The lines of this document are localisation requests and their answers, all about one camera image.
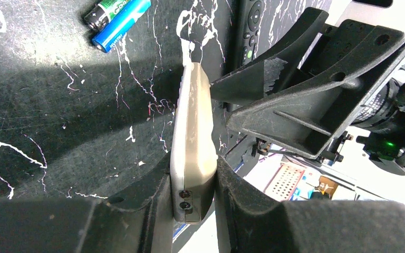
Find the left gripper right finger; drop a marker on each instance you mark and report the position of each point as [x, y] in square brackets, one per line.
[250, 221]

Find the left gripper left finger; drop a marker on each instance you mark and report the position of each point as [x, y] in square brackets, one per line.
[137, 219]

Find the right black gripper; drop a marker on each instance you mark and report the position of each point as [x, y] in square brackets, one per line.
[357, 79]

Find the white air conditioner remote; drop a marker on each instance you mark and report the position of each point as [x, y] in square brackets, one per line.
[193, 159]

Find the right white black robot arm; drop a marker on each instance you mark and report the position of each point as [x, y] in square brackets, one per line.
[316, 81]

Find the black tv remote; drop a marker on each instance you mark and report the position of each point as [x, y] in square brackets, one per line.
[257, 21]

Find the blue battery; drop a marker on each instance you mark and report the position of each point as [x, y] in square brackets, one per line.
[106, 39]

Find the green black battery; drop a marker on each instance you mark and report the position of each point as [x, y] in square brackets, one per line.
[103, 13]

